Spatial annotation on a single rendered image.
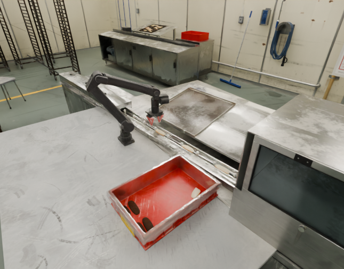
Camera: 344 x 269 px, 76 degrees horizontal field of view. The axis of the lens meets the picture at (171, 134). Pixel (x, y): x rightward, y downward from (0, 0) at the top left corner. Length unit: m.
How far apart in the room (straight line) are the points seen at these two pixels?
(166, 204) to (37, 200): 0.67
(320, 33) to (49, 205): 4.55
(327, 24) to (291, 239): 4.09
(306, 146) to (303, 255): 0.44
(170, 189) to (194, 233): 0.28
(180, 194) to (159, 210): 0.15
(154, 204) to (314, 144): 0.76
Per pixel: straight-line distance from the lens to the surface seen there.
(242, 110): 1.79
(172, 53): 4.36
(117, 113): 1.50
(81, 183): 1.38
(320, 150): 0.86
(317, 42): 4.80
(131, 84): 1.45
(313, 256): 1.06
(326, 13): 4.76
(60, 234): 1.20
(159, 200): 1.19
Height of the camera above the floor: 1.73
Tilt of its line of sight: 33 degrees down
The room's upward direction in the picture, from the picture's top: straight up
